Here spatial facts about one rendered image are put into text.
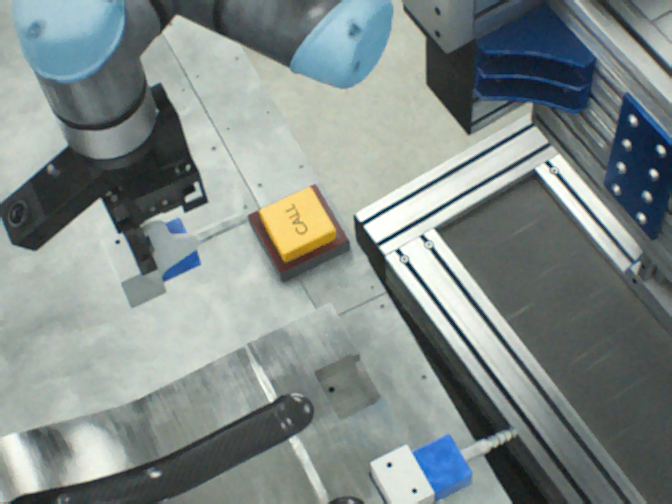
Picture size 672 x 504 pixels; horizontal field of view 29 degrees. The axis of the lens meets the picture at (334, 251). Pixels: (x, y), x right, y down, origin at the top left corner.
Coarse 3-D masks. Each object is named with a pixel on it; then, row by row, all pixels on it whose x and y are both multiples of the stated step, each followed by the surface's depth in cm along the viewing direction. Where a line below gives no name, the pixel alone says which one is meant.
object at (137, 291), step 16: (176, 224) 121; (224, 224) 121; (112, 240) 119; (112, 256) 118; (128, 256) 118; (192, 256) 119; (128, 272) 117; (176, 272) 120; (128, 288) 118; (144, 288) 119; (160, 288) 121
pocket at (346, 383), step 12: (348, 360) 120; (360, 360) 121; (324, 372) 120; (336, 372) 121; (348, 372) 121; (360, 372) 120; (324, 384) 121; (336, 384) 121; (348, 384) 121; (360, 384) 121; (372, 384) 119; (336, 396) 120; (348, 396) 120; (360, 396) 120; (372, 396) 119; (336, 408) 120; (348, 408) 120; (360, 408) 120
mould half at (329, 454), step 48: (288, 336) 121; (336, 336) 120; (192, 384) 119; (240, 384) 119; (288, 384) 118; (48, 432) 115; (96, 432) 116; (144, 432) 118; (192, 432) 117; (336, 432) 116; (384, 432) 116; (0, 480) 111; (48, 480) 112; (240, 480) 115; (288, 480) 114; (336, 480) 114
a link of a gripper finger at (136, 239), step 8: (120, 224) 107; (128, 224) 108; (128, 232) 107; (136, 232) 108; (128, 240) 108; (136, 240) 108; (144, 240) 108; (136, 248) 109; (144, 248) 109; (136, 256) 109; (144, 256) 110; (152, 256) 112; (144, 264) 111; (152, 264) 112; (144, 272) 112
